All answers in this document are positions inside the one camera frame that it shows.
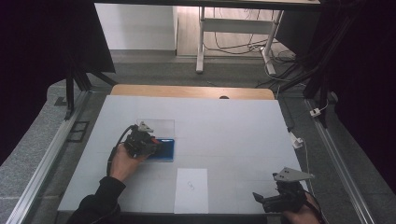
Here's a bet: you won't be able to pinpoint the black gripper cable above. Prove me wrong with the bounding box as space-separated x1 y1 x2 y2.
304 189 327 224
106 124 138 177

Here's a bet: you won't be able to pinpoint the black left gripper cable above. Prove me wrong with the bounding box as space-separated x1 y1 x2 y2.
106 124 138 177

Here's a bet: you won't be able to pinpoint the person's right hand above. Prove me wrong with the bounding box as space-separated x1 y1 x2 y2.
280 199 322 224

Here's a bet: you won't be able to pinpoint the black curtain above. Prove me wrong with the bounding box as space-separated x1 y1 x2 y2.
274 0 396 195
0 0 117 166

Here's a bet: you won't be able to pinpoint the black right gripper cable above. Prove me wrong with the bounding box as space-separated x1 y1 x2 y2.
304 189 327 224

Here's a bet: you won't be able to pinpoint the person's left hand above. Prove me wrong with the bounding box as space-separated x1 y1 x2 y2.
109 143 148 183

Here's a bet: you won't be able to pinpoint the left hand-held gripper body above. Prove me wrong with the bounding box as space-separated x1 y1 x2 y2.
124 120 158 158

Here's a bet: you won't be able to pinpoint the blue ink pad box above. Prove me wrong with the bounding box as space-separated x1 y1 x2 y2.
146 138 176 162

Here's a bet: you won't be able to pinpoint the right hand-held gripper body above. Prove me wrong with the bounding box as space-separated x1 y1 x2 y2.
263 167 316 215

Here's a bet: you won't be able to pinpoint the black metal stand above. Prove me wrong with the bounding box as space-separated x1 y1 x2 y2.
63 52 119 121
255 8 359 129

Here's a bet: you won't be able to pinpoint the aluminium rail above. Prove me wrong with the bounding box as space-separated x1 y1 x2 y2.
5 90 92 224
304 98 378 224

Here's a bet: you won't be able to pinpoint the black floor bracket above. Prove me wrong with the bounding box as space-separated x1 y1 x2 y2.
66 120 91 144

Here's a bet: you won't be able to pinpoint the white metal desk frame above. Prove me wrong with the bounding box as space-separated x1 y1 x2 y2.
195 6 285 76

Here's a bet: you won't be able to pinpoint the black floor cables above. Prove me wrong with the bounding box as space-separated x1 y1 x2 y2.
203 7 297 64

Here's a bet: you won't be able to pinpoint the white paper sheet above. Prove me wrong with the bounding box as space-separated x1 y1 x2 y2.
173 168 209 215

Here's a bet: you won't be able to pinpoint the wooden table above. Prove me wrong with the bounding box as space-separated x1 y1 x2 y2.
110 83 276 101

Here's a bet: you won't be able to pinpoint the white plug with cable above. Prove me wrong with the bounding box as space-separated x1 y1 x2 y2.
290 131 312 175

